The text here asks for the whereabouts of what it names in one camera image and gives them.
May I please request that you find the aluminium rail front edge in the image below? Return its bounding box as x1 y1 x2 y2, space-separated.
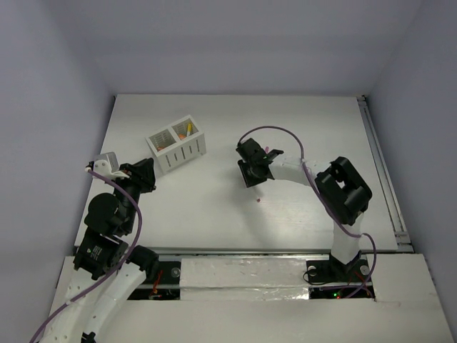
149 247 330 255

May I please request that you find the aluminium rail right edge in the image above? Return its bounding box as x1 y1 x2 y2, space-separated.
357 96 414 254

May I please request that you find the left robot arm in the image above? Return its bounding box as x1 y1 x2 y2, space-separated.
74 153 159 342

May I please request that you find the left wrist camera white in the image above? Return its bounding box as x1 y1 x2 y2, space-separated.
85 151 129 180

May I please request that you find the white foam base cover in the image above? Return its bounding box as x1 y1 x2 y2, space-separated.
43 254 453 342

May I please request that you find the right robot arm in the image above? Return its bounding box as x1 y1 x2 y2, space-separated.
236 139 373 284

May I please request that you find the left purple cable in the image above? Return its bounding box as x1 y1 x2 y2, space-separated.
30 169 144 343

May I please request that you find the white two-compartment slotted holder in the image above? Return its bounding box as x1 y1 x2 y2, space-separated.
146 115 206 174

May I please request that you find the aluminium rail edge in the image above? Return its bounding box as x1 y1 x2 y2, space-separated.
149 247 330 255
357 96 414 254

